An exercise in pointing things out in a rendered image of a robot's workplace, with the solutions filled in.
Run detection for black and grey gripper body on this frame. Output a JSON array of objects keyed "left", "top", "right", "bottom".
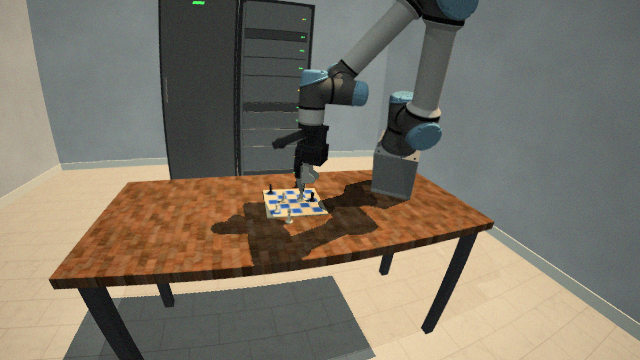
[{"left": 295, "top": 122, "right": 329, "bottom": 167}]

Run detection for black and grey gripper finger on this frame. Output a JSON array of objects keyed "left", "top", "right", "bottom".
[
  {"left": 294, "top": 152, "right": 315, "bottom": 194},
  {"left": 302, "top": 162, "right": 319, "bottom": 192}
]

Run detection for blue and cream chessboard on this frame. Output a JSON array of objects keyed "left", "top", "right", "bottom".
[{"left": 263, "top": 188, "right": 328, "bottom": 219}]

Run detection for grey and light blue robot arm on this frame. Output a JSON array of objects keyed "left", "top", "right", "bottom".
[{"left": 298, "top": 0, "right": 479, "bottom": 156}]

